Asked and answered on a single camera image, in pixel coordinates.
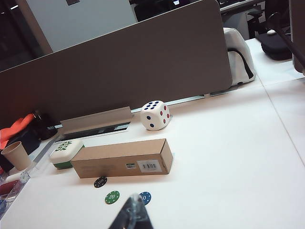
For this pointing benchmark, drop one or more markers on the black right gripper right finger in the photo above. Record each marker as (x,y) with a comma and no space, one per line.
(143,219)

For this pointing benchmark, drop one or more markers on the white green mahjong tile box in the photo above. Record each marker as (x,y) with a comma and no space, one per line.
(64,152)

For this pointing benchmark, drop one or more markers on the clear plastic box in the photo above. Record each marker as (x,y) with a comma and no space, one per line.
(14,190)

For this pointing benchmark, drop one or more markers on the orange cloth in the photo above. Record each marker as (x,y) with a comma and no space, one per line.
(21,126)

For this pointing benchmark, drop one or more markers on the brown cardboard box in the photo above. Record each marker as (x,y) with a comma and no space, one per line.
(112,164)

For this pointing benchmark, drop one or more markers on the beige paper cup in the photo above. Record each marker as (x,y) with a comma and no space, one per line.
(17,156)

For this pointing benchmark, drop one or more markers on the black padded pouch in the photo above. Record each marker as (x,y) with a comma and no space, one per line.
(274,46)

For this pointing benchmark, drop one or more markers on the blue poker chip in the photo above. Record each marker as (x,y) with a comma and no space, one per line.
(145,198)

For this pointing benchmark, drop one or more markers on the black poker chip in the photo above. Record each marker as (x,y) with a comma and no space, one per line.
(100,182)

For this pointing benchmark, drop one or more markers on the narrow brown desk divider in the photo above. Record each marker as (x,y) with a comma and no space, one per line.
(297,35)

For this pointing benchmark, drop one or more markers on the dark office chair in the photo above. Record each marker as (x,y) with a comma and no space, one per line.
(256,21)

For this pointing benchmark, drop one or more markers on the wide brown desk divider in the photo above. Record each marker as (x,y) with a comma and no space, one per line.
(119,71)

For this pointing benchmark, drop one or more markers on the green poker chip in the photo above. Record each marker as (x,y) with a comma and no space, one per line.
(112,197)

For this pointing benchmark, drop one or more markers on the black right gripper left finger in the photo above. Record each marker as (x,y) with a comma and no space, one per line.
(125,218)

